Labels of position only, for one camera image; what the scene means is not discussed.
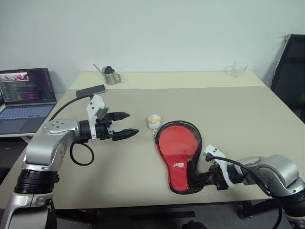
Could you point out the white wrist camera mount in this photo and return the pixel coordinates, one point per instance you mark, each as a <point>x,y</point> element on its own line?
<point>95,105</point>
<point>214,150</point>

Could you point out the black red mesh paddle case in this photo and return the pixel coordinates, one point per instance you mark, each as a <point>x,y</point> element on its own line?
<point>178,176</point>

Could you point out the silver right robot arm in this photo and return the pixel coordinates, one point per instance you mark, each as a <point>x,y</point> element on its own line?
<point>276,169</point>

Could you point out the dark rounded shape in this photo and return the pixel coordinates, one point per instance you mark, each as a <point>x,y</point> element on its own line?
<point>194,225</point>

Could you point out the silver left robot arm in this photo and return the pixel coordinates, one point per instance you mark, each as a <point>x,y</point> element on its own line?
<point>40,148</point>

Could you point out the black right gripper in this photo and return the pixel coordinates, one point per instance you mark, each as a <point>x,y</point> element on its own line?
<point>218,177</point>

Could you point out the black office chair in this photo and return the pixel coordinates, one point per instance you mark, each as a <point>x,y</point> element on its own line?
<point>293,71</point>

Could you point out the clear glass cup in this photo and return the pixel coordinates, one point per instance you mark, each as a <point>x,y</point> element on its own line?
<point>237,70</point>

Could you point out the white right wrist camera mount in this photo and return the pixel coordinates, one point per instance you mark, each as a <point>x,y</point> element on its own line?
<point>214,150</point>

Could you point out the steel pitcher with spout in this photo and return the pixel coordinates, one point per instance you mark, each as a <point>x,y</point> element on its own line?
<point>110,77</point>

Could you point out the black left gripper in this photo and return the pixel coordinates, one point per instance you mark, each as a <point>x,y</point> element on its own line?
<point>103,128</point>

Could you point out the red table tennis paddle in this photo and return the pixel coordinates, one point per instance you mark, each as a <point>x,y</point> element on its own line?
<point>176,140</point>

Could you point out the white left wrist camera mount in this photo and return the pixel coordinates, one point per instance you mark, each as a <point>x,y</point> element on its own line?
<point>95,105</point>

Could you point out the open grey laptop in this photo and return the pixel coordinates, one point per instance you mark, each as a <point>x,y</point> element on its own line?
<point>23,112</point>

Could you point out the black smartphone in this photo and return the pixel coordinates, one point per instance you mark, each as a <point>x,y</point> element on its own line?
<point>91,89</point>

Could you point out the black table frame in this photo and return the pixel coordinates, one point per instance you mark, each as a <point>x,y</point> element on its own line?
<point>164,215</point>

